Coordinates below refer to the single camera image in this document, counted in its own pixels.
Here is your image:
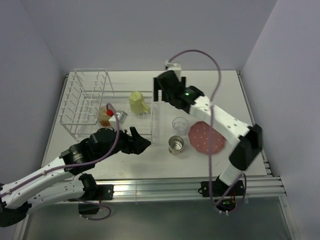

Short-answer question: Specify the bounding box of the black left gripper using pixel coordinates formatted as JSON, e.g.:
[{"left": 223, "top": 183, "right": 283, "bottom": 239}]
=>
[{"left": 94, "top": 124, "right": 151, "bottom": 162}]

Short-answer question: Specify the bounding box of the yellow-green mug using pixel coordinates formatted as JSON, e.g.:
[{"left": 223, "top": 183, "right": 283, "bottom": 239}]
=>
[{"left": 129, "top": 91, "right": 149, "bottom": 115}]

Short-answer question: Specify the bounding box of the beige bowl with flower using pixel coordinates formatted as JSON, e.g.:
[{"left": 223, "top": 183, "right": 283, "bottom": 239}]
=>
[{"left": 97, "top": 106, "right": 111, "bottom": 128}]

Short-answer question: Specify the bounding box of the clear drinking glass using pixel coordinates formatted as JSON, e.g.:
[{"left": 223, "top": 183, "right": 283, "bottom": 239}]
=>
[{"left": 172, "top": 117, "right": 189, "bottom": 137}]

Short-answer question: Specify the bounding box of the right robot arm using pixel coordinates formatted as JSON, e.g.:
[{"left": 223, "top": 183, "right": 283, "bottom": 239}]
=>
[{"left": 153, "top": 70, "right": 263, "bottom": 195}]

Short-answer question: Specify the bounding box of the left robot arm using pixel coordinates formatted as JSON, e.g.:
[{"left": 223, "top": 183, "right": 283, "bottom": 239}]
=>
[{"left": 0, "top": 126, "right": 151, "bottom": 228}]

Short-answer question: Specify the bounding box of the small steel cup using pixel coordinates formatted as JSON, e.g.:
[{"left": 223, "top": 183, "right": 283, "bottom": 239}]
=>
[{"left": 168, "top": 135, "right": 185, "bottom": 156}]

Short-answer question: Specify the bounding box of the pink dotted plate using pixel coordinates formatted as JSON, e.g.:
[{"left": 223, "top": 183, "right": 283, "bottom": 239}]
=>
[{"left": 188, "top": 121, "right": 226, "bottom": 155}]

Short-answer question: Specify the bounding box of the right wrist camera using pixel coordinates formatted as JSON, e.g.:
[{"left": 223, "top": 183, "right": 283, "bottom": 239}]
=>
[{"left": 164, "top": 60, "right": 182, "bottom": 80}]

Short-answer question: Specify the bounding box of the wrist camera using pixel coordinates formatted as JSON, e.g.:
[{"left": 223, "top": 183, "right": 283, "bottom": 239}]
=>
[
  {"left": 107, "top": 110, "right": 128, "bottom": 130},
  {"left": 164, "top": 60, "right": 182, "bottom": 80}
]

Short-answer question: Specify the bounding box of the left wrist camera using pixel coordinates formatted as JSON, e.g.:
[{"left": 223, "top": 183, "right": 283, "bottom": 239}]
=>
[{"left": 107, "top": 110, "right": 128, "bottom": 130}]

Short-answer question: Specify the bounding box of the aluminium rail frame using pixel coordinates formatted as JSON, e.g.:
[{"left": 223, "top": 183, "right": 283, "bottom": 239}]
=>
[{"left": 14, "top": 71, "right": 287, "bottom": 240}]

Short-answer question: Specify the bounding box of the white wire dish rack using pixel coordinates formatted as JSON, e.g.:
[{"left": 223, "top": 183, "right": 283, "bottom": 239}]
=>
[{"left": 59, "top": 68, "right": 153, "bottom": 142}]

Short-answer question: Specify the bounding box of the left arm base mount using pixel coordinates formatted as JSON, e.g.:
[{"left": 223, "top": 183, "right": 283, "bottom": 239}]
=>
[{"left": 78, "top": 184, "right": 114, "bottom": 221}]

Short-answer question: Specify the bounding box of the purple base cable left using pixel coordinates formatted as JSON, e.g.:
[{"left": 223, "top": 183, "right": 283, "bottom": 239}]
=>
[{"left": 79, "top": 199, "right": 113, "bottom": 221}]

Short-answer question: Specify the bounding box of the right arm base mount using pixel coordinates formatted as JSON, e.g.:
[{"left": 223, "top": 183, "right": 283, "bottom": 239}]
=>
[{"left": 211, "top": 180, "right": 247, "bottom": 212}]

